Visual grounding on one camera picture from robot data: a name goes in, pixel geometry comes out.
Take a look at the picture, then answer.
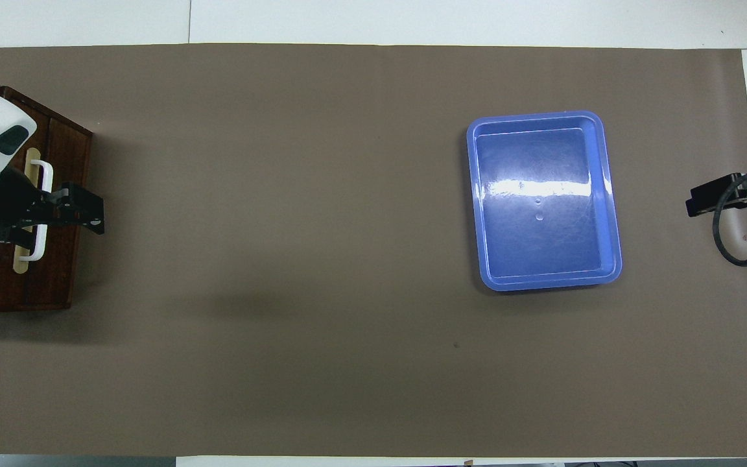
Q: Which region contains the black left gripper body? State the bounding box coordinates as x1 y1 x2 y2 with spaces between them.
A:
0 169 58 245

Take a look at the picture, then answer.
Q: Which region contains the white drawer handle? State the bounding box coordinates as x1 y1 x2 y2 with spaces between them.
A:
14 149 54 273

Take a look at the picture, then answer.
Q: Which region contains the wooden drawer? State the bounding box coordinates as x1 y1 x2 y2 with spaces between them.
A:
0 117 93 311

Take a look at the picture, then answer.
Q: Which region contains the blue plastic tray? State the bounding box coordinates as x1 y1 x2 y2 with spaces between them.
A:
466 110 623 293

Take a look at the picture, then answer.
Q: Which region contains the brown table mat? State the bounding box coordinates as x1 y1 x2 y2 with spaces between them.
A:
0 44 747 458

